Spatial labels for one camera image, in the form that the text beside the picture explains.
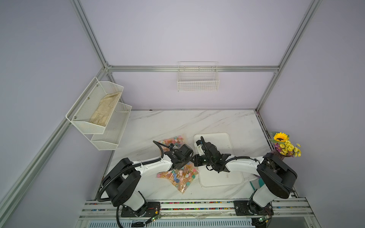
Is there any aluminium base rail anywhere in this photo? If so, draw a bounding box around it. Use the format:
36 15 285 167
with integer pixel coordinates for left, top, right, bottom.
76 198 320 228

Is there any white wire wall basket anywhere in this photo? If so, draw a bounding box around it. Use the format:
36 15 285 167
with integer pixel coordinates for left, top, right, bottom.
177 61 220 92

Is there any beige cloth in shelf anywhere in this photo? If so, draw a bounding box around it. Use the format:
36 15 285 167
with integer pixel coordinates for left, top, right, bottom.
89 92 122 127

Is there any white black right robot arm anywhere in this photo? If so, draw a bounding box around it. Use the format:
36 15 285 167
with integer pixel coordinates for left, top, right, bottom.
192 136 298 216

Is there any sunflower and yellow flower bouquet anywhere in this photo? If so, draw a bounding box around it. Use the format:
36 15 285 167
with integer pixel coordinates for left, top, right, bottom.
270 132 302 157

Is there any white plastic tray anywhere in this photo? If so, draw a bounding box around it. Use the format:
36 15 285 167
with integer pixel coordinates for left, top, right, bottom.
194 133 244 188

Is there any green rubber glove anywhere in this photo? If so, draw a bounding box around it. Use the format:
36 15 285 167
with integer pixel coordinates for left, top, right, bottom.
250 178 265 191

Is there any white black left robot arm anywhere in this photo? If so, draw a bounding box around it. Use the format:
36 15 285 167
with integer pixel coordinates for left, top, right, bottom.
96 141 194 217

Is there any white two-tier mesh shelf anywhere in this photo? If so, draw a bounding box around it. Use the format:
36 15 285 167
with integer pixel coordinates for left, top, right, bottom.
66 78 132 151

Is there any dark glass vase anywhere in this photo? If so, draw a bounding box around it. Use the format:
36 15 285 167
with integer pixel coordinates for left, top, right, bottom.
271 150 286 161

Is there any clear ziploc bag of candies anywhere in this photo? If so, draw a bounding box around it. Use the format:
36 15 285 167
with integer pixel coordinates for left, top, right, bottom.
156 162 199 193

